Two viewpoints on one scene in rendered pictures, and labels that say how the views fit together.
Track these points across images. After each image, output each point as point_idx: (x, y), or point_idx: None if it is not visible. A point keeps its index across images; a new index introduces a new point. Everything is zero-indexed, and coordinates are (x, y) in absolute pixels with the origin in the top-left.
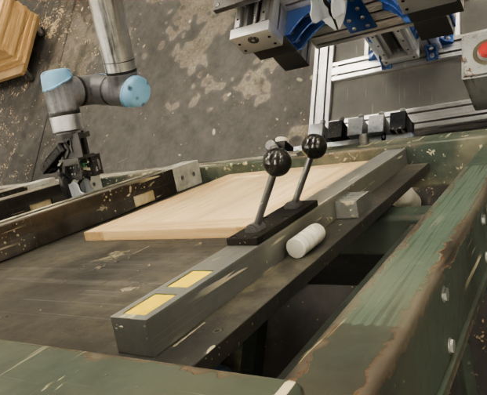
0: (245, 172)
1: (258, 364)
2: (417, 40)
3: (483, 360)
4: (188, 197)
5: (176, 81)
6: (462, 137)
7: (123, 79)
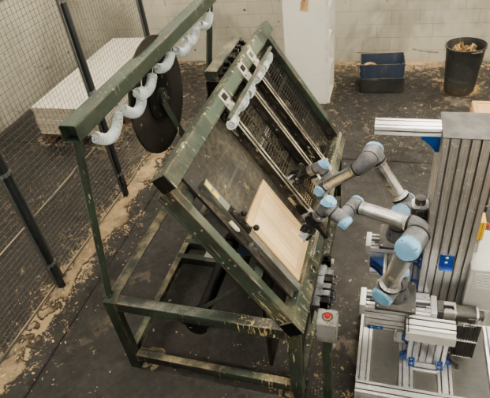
0: (308, 241)
1: None
2: (403, 341)
3: (248, 362)
4: (285, 214)
5: None
6: (297, 306)
7: (320, 185)
